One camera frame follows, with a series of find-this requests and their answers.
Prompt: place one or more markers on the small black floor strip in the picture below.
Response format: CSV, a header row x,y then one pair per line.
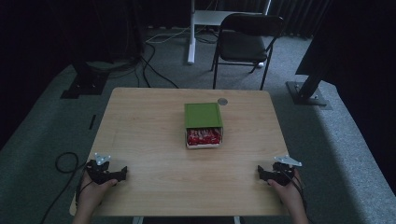
x,y
92,121

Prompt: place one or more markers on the person's right hand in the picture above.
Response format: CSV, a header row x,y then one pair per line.
x,y
288,194

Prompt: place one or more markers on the black slanted stand with base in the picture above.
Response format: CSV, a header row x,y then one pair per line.
x,y
309,90

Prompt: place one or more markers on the person's left hand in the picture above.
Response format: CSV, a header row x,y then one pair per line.
x,y
93,194

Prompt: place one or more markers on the black stand with flat base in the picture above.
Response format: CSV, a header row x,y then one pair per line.
x,y
85,82

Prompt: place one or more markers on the green box sleeve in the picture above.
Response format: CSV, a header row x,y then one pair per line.
x,y
203,115

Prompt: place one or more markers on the grey round table grommet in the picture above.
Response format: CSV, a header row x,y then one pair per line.
x,y
222,101

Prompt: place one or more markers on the black folding chair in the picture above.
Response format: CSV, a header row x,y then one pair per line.
x,y
241,46

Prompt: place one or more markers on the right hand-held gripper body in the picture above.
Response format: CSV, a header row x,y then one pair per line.
x,y
281,174

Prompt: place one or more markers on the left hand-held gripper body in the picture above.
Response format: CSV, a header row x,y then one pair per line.
x,y
101,174

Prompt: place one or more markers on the pile of red packets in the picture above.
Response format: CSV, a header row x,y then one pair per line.
x,y
204,137

